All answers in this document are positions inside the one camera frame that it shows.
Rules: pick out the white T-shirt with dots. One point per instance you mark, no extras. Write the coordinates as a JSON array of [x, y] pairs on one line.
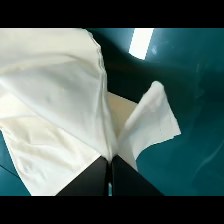
[[56, 100]]

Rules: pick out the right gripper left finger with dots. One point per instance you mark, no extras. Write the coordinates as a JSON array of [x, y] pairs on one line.
[[90, 181]]

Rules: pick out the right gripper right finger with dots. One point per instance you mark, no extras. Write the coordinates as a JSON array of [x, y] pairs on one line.
[[130, 181]]

